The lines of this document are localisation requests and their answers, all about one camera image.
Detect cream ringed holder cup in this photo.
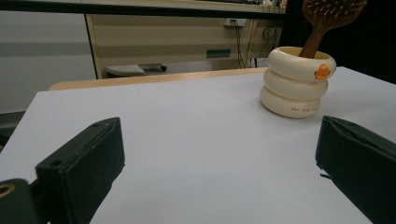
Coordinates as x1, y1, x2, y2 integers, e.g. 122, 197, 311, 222
259, 46, 337, 119

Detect beige office desk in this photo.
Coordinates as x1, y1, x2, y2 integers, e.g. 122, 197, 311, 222
84, 0, 288, 80

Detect coiled black cable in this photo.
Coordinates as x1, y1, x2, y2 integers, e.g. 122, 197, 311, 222
261, 26, 282, 59

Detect grey chair base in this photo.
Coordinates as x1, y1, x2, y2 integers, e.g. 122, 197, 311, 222
104, 63, 168, 78

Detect white power outlet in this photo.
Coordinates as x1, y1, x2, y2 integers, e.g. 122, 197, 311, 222
223, 18, 248, 28

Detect wooden hairbrush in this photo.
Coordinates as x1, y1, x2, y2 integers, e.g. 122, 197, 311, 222
298, 0, 369, 60

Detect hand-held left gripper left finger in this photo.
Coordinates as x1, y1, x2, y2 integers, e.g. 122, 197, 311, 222
35, 117, 126, 224

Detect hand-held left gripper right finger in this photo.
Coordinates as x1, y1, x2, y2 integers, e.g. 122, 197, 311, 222
315, 115, 396, 224

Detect black hanging cables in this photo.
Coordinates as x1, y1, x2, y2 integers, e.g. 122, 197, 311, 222
233, 20, 254, 69

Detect green label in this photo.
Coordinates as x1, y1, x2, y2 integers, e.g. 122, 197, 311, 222
205, 49, 233, 60

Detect black curtain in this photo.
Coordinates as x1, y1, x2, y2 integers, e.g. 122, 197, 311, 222
279, 0, 396, 85

